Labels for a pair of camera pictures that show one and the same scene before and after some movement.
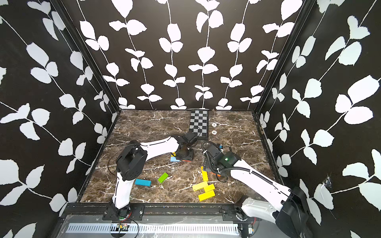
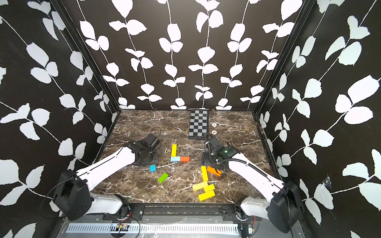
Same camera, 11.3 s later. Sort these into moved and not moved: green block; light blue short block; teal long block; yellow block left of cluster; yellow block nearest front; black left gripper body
Moved: black left gripper body; teal long block
Not moved: yellow block nearest front; light blue short block; green block; yellow block left of cluster
